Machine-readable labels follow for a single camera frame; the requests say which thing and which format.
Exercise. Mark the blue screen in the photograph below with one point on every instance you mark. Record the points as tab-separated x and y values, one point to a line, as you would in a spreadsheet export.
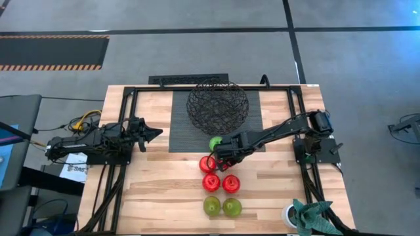
5	157

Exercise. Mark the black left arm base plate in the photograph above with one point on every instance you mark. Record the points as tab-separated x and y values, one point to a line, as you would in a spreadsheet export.
108	161

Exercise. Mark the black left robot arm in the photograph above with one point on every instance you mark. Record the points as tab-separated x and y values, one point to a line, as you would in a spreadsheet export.
82	141

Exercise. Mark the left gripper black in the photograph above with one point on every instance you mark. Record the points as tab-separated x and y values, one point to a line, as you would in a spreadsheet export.
136	129

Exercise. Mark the green apple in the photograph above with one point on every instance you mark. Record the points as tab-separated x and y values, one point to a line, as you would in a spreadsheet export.
215	143

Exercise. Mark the green leafy plant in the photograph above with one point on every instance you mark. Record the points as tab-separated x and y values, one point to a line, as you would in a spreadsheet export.
311	218

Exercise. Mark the green yellow pear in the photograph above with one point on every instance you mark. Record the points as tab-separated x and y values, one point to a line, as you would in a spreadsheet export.
232	207
212	206

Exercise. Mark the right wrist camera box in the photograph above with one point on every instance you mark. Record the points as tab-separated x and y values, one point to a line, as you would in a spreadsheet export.
237	140

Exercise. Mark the grey metal stand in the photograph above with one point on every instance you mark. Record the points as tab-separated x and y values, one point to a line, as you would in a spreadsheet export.
407	126

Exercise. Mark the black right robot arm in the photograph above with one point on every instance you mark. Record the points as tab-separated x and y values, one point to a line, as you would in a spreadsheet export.
279	129

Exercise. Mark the black aluminium table frame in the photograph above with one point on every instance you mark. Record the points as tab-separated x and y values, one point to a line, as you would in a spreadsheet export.
157	88

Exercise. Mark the black perforated strip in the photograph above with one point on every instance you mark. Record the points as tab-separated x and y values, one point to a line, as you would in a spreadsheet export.
170	79

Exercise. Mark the white printed paper sheet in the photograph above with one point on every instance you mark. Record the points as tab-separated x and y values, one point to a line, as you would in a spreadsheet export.
73	170

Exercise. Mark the white plant pot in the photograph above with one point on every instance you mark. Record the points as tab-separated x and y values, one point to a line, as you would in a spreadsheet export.
286	216

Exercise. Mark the black hazard-striped floor mat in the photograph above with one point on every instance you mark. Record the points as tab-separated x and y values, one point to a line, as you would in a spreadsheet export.
52	52

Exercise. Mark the dark grey mesh mat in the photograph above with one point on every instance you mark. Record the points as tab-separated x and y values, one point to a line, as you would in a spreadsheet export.
178	131

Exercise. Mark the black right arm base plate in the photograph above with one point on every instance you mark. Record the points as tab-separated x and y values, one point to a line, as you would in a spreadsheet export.
328	151

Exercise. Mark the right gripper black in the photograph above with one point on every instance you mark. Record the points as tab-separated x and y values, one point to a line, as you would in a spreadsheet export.
229	151

